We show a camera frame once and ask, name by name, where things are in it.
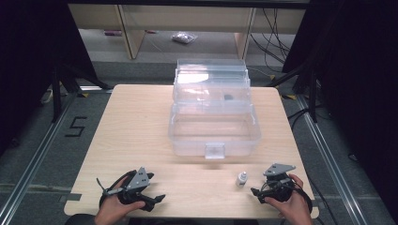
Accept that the black curtain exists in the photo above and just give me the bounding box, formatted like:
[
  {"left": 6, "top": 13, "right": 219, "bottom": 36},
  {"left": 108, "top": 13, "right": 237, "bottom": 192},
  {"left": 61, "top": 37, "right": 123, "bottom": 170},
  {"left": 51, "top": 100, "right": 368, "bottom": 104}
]
[
  {"left": 0, "top": 0, "right": 99, "bottom": 158},
  {"left": 281, "top": 0, "right": 398, "bottom": 217}
]

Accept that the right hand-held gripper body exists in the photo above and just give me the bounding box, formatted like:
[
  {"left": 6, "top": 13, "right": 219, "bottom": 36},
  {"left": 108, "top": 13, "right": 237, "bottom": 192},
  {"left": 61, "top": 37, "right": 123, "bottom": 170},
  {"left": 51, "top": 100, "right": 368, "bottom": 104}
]
[{"left": 260, "top": 161, "right": 297, "bottom": 203}]

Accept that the black metal stand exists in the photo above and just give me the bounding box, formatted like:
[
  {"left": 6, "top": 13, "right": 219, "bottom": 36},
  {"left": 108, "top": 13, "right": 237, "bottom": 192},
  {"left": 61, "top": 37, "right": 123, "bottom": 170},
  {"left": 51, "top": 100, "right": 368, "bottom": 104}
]
[
  {"left": 50, "top": 60, "right": 115, "bottom": 124},
  {"left": 265, "top": 60, "right": 319, "bottom": 124}
]

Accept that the person's right hand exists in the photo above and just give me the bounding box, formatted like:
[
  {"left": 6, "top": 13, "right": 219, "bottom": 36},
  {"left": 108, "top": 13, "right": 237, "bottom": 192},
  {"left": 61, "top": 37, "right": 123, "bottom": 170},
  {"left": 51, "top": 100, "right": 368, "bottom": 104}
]
[{"left": 264, "top": 173, "right": 314, "bottom": 225}]

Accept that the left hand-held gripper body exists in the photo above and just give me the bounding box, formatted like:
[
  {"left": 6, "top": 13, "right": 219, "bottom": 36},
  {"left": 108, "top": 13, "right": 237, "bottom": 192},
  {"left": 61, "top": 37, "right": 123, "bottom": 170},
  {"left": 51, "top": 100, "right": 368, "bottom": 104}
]
[{"left": 115, "top": 166, "right": 155, "bottom": 207}]

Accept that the person's left hand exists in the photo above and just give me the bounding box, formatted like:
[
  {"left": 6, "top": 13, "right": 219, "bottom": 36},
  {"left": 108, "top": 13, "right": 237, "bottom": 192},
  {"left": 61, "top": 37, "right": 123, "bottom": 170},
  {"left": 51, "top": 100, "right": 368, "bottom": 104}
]
[{"left": 94, "top": 187, "right": 146, "bottom": 225}]

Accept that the clear plastic storage box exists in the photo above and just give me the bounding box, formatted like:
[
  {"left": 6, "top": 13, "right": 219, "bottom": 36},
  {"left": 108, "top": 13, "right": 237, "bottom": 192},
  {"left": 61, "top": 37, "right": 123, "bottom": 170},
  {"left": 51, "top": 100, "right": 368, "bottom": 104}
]
[{"left": 167, "top": 58, "right": 263, "bottom": 160}]

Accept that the clear plastic bag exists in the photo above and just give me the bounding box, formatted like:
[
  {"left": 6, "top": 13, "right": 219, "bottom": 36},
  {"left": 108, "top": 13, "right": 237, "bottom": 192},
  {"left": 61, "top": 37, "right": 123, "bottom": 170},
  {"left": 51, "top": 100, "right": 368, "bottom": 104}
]
[{"left": 171, "top": 31, "right": 199, "bottom": 45}]

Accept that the small white bottle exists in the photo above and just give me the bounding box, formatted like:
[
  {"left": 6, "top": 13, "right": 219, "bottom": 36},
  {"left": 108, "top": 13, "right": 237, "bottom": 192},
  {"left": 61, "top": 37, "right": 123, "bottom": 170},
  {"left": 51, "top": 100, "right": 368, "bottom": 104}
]
[{"left": 235, "top": 171, "right": 249, "bottom": 188}]

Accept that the aluminium floor rail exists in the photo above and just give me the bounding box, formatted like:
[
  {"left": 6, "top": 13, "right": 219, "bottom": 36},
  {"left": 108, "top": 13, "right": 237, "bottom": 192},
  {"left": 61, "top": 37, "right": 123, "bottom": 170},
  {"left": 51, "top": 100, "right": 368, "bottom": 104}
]
[
  {"left": 0, "top": 92, "right": 79, "bottom": 225},
  {"left": 295, "top": 94, "right": 369, "bottom": 225}
]

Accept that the wooden shelf unit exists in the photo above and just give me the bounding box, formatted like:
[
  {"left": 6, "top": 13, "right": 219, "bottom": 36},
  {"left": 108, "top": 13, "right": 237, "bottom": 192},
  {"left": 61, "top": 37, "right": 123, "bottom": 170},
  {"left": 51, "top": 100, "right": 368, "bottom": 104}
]
[{"left": 68, "top": 2, "right": 307, "bottom": 60}]

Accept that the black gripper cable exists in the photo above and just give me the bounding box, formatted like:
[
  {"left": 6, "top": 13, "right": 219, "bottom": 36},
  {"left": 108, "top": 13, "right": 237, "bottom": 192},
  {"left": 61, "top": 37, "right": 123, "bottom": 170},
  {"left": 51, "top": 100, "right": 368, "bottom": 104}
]
[
  {"left": 292, "top": 181, "right": 314, "bottom": 217},
  {"left": 96, "top": 170, "right": 138, "bottom": 209}
]

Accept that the white cable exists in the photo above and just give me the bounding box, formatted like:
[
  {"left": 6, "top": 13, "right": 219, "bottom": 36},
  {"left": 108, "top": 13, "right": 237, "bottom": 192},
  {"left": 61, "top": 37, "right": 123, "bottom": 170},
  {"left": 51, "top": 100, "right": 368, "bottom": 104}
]
[{"left": 39, "top": 88, "right": 54, "bottom": 105}]

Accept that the bundle of black cables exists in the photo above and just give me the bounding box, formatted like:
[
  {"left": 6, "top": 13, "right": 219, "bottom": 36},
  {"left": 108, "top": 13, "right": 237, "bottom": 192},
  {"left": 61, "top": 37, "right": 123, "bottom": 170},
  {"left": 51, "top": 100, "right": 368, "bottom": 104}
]
[{"left": 249, "top": 7, "right": 294, "bottom": 67}]

